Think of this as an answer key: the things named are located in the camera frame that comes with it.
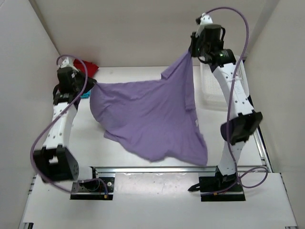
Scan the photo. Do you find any red t shirt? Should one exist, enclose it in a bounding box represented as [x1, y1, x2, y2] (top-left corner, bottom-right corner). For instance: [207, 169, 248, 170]
[73, 59, 99, 77]

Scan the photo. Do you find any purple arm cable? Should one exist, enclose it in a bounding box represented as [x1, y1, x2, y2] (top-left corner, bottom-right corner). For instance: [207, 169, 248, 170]
[207, 7, 269, 195]
[30, 54, 109, 198]

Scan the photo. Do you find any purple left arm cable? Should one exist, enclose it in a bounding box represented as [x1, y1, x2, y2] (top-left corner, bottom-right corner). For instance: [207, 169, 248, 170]
[30, 54, 109, 198]

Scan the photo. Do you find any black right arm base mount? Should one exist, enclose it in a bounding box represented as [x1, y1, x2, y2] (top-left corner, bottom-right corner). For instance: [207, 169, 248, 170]
[188, 177, 246, 202]

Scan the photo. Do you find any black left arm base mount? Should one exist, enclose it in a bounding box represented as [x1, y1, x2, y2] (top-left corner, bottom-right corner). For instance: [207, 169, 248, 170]
[70, 174, 115, 201]

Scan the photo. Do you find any teal polo shirt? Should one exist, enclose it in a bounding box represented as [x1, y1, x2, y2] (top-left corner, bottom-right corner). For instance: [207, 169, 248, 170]
[81, 91, 91, 99]

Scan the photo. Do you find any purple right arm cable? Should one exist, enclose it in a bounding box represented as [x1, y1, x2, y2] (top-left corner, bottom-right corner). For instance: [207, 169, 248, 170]
[207, 7, 269, 195]

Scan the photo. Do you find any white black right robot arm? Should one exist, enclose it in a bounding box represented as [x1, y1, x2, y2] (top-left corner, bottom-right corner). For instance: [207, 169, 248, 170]
[190, 23, 263, 191]

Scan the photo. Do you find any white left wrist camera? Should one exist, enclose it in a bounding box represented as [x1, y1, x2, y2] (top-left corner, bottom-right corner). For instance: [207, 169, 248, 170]
[58, 57, 78, 72]

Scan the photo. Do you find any lilac garment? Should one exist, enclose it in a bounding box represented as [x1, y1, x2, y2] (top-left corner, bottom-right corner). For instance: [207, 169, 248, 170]
[90, 52, 208, 166]

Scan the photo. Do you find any white plastic basket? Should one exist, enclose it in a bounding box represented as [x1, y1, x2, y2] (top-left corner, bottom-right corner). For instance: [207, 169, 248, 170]
[199, 54, 250, 110]

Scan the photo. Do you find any aluminium table edge rail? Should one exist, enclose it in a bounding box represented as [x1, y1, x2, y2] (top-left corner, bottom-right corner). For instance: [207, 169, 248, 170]
[95, 167, 216, 173]

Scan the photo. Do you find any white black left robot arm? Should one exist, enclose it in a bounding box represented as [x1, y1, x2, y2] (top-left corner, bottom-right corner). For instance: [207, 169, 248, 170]
[32, 66, 96, 183]

